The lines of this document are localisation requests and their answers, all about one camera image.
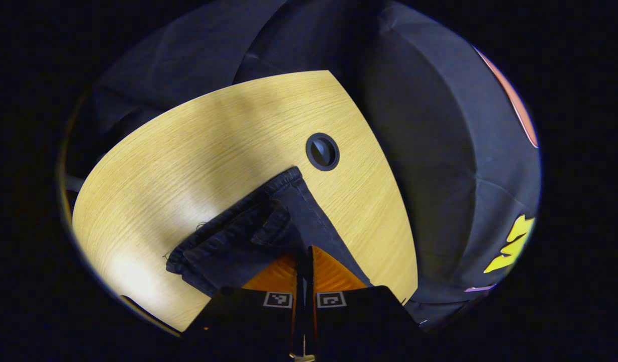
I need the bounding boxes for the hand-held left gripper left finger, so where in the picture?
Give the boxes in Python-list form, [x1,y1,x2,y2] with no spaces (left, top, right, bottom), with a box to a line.
[182,253,298,353]

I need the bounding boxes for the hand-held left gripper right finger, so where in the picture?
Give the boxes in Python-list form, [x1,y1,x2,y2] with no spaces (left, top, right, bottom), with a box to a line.
[309,245,426,353]

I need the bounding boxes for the dark jeans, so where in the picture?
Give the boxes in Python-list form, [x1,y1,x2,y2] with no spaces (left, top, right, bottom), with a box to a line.
[165,166,374,298]

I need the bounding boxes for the black backdrop cloth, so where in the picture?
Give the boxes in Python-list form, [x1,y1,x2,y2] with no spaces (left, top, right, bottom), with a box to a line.
[90,0,542,332]

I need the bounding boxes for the black table cable grommet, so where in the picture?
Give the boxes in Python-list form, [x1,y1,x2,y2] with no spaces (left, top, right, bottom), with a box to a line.
[305,132,340,172]

